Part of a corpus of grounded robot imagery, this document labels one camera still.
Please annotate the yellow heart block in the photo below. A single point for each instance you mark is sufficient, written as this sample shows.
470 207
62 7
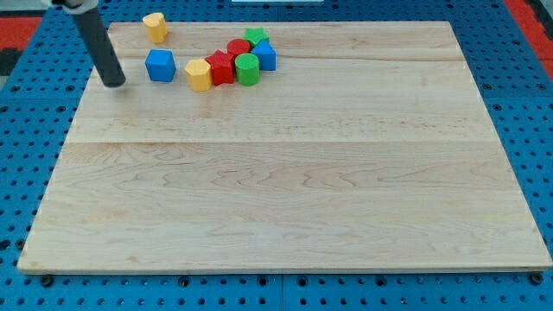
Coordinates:
155 26

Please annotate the red star block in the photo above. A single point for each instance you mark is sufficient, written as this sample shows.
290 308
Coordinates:
222 67

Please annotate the blue cube block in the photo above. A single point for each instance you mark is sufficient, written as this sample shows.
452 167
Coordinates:
160 65

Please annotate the yellow hexagon block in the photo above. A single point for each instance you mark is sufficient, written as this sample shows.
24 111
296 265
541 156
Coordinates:
199 75

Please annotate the light wooden board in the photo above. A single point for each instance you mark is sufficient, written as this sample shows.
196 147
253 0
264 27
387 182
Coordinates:
368 150

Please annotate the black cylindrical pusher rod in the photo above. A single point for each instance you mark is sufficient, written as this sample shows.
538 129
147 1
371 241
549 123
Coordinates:
99 47

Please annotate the green star block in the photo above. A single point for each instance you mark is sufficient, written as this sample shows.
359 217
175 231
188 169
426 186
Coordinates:
255 35

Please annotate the blue triangle block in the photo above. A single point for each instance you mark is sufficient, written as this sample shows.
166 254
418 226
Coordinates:
266 55

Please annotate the green cylinder block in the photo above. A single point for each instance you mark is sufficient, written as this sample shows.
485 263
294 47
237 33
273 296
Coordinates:
247 69

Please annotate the grey rod mount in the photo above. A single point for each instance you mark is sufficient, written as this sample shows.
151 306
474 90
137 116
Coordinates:
76 7

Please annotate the red cylinder block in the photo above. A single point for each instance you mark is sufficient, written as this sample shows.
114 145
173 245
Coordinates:
236 47

